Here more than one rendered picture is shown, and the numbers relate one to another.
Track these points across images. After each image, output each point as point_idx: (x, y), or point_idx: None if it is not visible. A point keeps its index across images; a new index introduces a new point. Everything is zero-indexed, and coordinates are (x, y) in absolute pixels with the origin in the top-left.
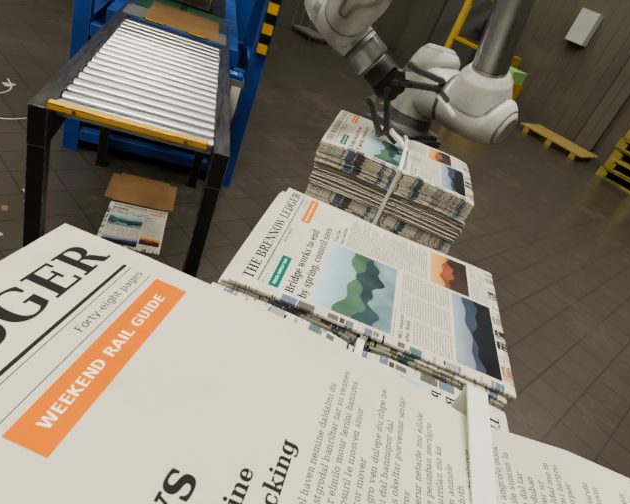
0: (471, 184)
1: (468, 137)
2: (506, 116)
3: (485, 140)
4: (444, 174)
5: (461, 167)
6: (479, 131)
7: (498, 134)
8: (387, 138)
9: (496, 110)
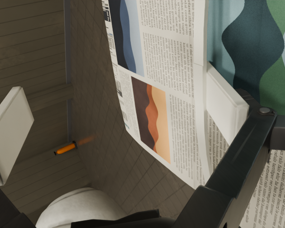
0: (104, 18)
1: (123, 213)
2: (49, 206)
3: (101, 193)
4: (132, 7)
5: (123, 94)
6: (97, 204)
7: (78, 189)
8: (266, 167)
9: (53, 220)
